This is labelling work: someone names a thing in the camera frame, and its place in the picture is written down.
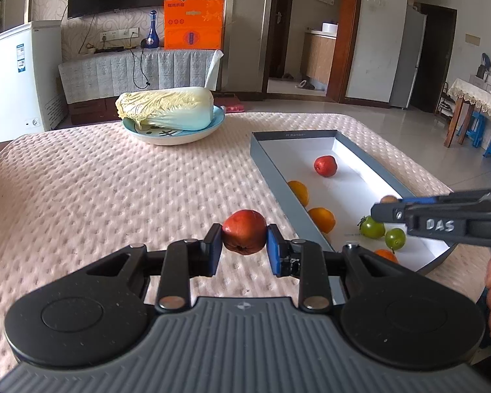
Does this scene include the white and blue plate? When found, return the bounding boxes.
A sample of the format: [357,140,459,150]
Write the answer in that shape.
[122,104,227,145]

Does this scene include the wooden kitchen cabinet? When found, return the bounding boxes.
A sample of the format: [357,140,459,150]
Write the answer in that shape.
[300,28,338,84]

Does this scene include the yellow-orange tomato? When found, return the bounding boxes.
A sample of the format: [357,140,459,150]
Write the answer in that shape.
[287,180,310,208]

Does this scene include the white wall socket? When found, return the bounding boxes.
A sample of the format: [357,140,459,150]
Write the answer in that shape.
[99,28,140,41]

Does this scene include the orange gift box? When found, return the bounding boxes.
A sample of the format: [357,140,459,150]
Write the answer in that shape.
[164,0,225,51]

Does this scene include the white chest freezer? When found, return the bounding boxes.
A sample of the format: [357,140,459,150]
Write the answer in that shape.
[0,20,64,146]

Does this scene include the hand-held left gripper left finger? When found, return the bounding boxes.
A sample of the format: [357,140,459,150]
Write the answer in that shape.
[86,224,224,312]

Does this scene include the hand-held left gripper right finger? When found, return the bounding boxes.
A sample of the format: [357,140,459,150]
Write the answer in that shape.
[267,224,398,312]

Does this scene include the grey checked cloth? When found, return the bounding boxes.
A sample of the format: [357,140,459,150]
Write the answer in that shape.
[58,48,224,105]

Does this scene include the green lime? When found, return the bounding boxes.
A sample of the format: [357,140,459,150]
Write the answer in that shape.
[385,228,406,251]

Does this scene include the dark wooden tv cabinet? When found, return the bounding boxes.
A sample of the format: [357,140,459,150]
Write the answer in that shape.
[67,96,125,125]

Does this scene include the red apple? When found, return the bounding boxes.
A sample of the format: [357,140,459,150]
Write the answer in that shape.
[314,155,338,178]
[222,209,268,255]

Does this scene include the beige quilted table cover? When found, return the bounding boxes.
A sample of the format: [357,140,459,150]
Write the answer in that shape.
[0,111,491,373]

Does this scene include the green tomato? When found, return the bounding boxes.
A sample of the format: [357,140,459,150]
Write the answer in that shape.
[357,215,386,240]

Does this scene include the black cable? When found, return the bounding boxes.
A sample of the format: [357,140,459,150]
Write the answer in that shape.
[132,48,150,89]

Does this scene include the orange mandarin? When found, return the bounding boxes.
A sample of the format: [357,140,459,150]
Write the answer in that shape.
[307,207,336,234]
[373,249,399,265]

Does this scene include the table with lace cloth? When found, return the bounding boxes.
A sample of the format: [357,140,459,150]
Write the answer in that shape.
[444,77,491,148]

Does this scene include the napa cabbage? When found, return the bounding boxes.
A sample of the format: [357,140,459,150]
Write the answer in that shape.
[115,87,215,130]

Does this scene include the grey box with white inside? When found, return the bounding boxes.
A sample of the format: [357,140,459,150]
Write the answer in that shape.
[249,130,461,275]

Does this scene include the blue glass bottle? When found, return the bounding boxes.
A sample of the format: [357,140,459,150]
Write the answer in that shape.
[145,10,161,49]

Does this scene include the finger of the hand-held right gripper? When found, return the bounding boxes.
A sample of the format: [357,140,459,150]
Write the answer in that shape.
[370,202,410,224]
[398,188,491,205]

